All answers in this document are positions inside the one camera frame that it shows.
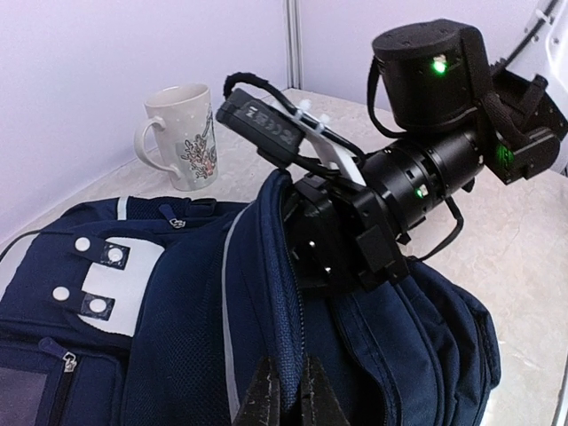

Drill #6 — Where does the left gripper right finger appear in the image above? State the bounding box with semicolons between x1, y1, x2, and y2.
300;356;350;426

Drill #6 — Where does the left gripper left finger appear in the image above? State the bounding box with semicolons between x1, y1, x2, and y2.
233;357;280;426

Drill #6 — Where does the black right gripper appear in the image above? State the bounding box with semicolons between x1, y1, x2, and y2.
286;175;408;296

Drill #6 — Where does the navy blue student backpack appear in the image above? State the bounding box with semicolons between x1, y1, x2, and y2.
1;171;501;425

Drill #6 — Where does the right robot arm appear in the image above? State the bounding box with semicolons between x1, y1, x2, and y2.
285;19;567;296

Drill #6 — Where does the beige patterned ceramic mug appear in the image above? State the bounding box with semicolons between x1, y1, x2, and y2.
133;83;218;192

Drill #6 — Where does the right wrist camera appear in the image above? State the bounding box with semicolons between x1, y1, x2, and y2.
216;72;366;185

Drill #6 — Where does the right aluminium frame post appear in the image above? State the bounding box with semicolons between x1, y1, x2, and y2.
284;0;303;90

